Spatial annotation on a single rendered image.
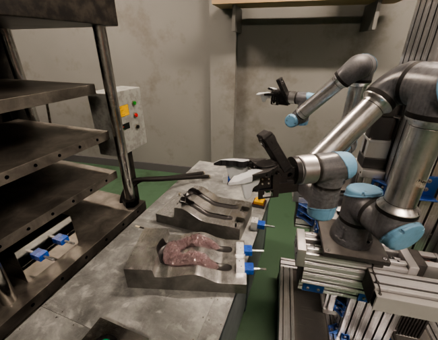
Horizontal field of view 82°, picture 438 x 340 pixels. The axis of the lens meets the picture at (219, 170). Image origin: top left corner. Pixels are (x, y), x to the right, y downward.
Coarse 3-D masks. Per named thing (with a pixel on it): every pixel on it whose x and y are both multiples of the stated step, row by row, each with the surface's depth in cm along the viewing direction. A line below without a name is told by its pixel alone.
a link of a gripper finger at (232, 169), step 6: (216, 162) 66; (222, 162) 66; (228, 162) 65; (234, 162) 65; (240, 162) 64; (246, 162) 64; (228, 168) 67; (234, 168) 66; (240, 168) 66; (246, 168) 65; (228, 174) 67; (234, 174) 67
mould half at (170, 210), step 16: (208, 192) 155; (160, 208) 148; (176, 208) 137; (192, 208) 138; (208, 208) 144; (224, 208) 144; (240, 208) 143; (176, 224) 142; (192, 224) 138; (208, 224) 133; (224, 224) 131; (240, 224) 131
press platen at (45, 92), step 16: (0, 80) 145; (16, 80) 145; (32, 80) 145; (0, 96) 99; (16, 96) 99; (32, 96) 104; (48, 96) 110; (64, 96) 117; (80, 96) 126; (0, 112) 94
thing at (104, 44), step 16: (0, 32) 141; (96, 32) 119; (16, 48) 148; (96, 48) 123; (16, 64) 148; (112, 64) 129; (112, 80) 130; (112, 96) 133; (32, 112) 161; (112, 112) 136; (112, 128) 141; (128, 160) 152; (128, 176) 154; (128, 192) 158
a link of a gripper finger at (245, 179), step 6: (240, 174) 55; (246, 174) 54; (252, 174) 54; (234, 180) 53; (240, 180) 53; (246, 180) 54; (252, 180) 54; (258, 180) 58; (246, 186) 55; (252, 186) 57; (246, 192) 55; (246, 198) 56
